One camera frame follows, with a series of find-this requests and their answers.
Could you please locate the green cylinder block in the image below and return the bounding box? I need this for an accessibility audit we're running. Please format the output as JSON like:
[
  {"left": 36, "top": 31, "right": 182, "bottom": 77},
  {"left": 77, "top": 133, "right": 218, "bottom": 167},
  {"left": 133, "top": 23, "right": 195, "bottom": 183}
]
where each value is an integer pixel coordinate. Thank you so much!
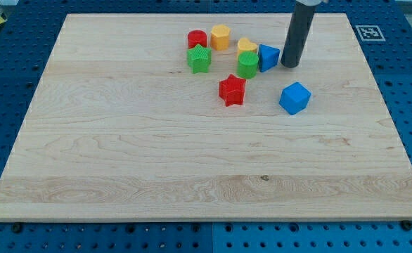
[{"left": 237, "top": 51, "right": 259, "bottom": 79}]

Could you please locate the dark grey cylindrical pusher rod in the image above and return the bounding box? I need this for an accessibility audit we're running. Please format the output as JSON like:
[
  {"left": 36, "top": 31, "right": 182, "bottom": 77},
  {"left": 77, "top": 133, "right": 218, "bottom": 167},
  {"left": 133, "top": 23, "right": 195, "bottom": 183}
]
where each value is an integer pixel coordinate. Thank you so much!
[{"left": 281, "top": 0, "right": 321, "bottom": 68}]

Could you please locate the yellow heart block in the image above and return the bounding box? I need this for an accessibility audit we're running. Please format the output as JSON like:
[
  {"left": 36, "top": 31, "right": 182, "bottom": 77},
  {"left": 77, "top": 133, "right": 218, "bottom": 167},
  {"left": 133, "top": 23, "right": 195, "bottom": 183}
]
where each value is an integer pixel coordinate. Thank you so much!
[{"left": 237, "top": 37, "right": 258, "bottom": 57}]

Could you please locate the red star block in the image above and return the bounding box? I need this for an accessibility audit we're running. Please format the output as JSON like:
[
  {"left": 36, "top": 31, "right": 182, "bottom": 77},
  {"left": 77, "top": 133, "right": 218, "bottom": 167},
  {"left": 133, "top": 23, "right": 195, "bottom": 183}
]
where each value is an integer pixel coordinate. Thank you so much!
[{"left": 219, "top": 74, "right": 246, "bottom": 107}]

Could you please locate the blue triangular prism block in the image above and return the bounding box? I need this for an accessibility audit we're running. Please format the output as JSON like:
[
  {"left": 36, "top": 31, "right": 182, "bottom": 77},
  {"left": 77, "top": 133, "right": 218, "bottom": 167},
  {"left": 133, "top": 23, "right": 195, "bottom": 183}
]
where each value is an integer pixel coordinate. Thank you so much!
[{"left": 258, "top": 44, "right": 280, "bottom": 72}]

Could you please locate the red cylinder block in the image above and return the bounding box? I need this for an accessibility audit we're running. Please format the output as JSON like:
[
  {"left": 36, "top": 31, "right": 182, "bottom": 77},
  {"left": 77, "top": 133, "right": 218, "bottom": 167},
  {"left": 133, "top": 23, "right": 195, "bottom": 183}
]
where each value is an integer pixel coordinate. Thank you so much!
[{"left": 187, "top": 30, "right": 207, "bottom": 49}]

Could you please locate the light wooden board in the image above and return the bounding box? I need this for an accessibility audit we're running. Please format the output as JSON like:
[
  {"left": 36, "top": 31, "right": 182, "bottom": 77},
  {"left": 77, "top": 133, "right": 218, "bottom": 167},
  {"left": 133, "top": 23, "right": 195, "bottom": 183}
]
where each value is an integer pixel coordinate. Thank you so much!
[{"left": 0, "top": 13, "right": 412, "bottom": 223}]

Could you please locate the green star block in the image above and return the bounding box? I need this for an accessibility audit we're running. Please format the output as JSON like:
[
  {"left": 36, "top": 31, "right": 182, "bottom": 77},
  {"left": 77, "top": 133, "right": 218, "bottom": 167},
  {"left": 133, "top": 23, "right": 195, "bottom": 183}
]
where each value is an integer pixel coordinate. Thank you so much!
[{"left": 187, "top": 44, "right": 212, "bottom": 74}]

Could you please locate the blue cube block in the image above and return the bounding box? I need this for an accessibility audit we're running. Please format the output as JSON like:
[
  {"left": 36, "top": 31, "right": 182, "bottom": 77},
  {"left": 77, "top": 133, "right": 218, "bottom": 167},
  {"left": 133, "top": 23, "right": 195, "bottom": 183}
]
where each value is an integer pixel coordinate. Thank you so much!
[{"left": 279, "top": 82, "right": 311, "bottom": 115}]

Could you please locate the white fiducial marker tag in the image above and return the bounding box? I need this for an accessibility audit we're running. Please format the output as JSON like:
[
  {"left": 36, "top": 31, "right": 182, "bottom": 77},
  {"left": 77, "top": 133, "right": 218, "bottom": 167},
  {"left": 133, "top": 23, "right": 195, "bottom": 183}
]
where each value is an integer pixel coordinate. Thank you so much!
[{"left": 356, "top": 25, "right": 385, "bottom": 41}]

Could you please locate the orange hexagon block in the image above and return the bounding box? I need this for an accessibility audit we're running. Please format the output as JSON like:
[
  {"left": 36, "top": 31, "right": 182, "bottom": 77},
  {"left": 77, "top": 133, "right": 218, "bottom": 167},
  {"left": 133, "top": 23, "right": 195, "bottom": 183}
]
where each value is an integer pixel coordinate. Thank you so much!
[{"left": 210, "top": 24, "right": 231, "bottom": 51}]

